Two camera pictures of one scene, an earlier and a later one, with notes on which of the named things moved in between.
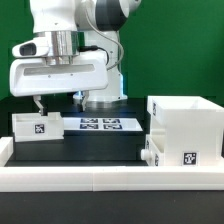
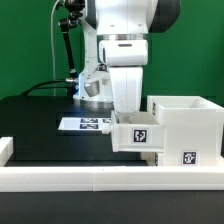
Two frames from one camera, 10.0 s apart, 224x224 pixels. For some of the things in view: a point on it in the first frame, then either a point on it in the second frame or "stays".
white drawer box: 34,127 → 136,132
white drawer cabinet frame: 192,130 stays
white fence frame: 105,178 stays
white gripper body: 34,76 → 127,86
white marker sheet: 101,124 stays
